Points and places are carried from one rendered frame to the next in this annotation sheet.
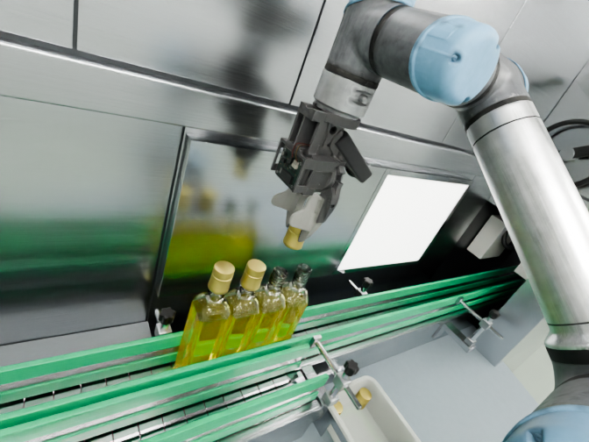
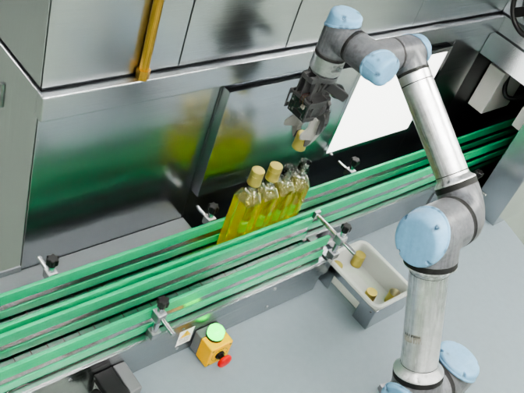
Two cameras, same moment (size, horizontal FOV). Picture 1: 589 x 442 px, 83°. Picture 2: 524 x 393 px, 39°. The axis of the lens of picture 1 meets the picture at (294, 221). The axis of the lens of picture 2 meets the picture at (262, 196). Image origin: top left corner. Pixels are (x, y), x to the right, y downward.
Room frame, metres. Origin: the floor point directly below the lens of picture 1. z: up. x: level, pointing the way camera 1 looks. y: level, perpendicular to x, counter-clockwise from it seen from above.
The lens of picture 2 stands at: (-0.99, 0.31, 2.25)
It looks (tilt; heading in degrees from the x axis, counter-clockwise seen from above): 39 degrees down; 349
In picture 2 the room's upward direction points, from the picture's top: 21 degrees clockwise
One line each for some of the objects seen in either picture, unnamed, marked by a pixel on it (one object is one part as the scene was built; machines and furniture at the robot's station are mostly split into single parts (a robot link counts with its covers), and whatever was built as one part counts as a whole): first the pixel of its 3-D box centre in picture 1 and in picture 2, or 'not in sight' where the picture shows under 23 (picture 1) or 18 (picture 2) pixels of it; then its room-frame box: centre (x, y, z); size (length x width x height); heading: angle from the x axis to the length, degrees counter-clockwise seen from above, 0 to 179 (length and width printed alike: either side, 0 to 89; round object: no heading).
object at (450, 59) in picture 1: (439, 60); (375, 58); (0.42, -0.08, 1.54); 0.11 x 0.11 x 0.08; 43
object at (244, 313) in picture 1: (230, 332); (256, 214); (0.46, 0.03, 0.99); 0.06 x 0.06 x 0.21; 42
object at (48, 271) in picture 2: not in sight; (45, 270); (0.14, 0.50, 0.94); 0.07 x 0.04 x 0.13; 42
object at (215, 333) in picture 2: not in sight; (216, 331); (0.16, 0.08, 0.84); 0.04 x 0.04 x 0.03
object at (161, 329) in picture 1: (159, 327); (203, 217); (0.44, 0.16, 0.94); 0.07 x 0.04 x 0.13; 42
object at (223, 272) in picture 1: (221, 277); (256, 176); (0.42, 0.08, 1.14); 0.04 x 0.04 x 0.04
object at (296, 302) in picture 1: (280, 322); (288, 203); (0.54, -0.05, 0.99); 0.06 x 0.06 x 0.21; 41
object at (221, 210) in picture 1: (347, 223); (332, 112); (0.79, -0.13, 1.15); 0.90 x 0.03 x 0.34; 132
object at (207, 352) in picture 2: not in sight; (211, 345); (0.16, 0.07, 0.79); 0.07 x 0.07 x 0.07; 42
